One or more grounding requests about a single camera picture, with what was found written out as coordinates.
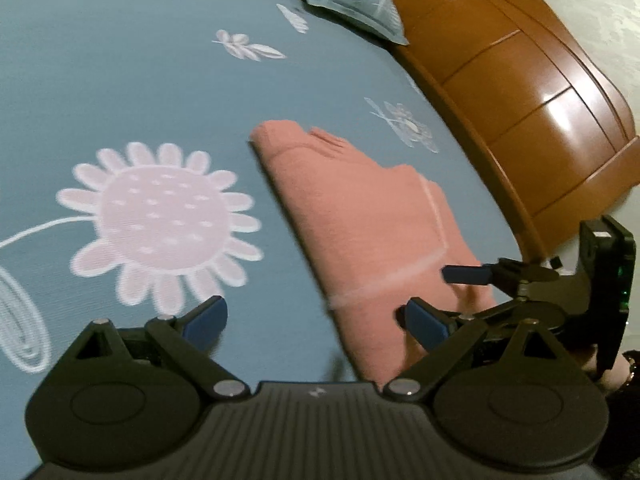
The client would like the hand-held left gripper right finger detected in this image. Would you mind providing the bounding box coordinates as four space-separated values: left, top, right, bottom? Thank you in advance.
382 297 571 403

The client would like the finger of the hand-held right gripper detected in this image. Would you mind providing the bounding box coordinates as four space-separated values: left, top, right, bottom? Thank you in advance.
441 258 560 287
450 296 526 323

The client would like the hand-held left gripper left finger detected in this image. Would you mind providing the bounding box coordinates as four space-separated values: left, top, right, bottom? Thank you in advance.
65 296 252 402

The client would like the pink knit sweater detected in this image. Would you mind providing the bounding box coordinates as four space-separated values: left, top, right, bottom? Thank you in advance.
249 119 501 383

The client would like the person's right hand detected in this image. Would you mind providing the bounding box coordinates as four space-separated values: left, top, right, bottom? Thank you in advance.
572 347 632 392

